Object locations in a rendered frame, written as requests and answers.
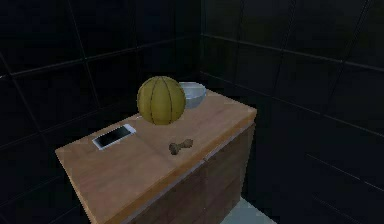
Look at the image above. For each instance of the yellow basketball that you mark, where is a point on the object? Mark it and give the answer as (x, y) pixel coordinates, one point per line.
(161, 100)

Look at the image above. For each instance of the brown wooden chest of drawers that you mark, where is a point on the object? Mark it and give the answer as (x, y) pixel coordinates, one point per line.
(140, 170)

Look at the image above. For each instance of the pale blue bowl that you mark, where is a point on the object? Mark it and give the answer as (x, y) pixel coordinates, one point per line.
(196, 95)

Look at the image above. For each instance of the white smartphone with black screen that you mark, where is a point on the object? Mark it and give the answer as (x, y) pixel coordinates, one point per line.
(114, 136)

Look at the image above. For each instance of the small brown dumbbell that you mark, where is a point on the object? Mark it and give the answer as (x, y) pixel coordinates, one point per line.
(180, 146)

